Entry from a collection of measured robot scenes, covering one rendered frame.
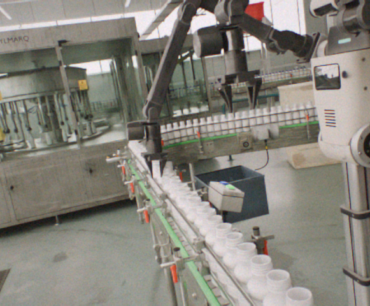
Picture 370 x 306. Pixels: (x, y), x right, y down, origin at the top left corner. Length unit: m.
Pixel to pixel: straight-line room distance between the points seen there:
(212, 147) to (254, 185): 1.26
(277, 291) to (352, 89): 0.84
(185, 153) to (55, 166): 2.11
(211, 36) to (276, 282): 0.59
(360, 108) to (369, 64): 0.14
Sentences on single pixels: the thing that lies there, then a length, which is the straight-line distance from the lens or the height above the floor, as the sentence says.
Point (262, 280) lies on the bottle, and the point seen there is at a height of 1.14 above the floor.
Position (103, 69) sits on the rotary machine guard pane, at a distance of 4.83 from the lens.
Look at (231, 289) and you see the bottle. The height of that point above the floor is 1.06.
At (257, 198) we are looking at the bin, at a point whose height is 0.83.
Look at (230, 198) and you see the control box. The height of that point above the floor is 1.09.
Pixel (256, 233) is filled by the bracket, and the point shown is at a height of 1.10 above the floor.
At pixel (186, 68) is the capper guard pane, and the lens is 6.95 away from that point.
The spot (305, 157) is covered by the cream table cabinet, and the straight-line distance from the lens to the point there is 5.74.
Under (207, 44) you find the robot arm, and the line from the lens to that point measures 0.96.
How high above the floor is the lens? 1.49
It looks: 10 degrees down
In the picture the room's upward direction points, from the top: 9 degrees counter-clockwise
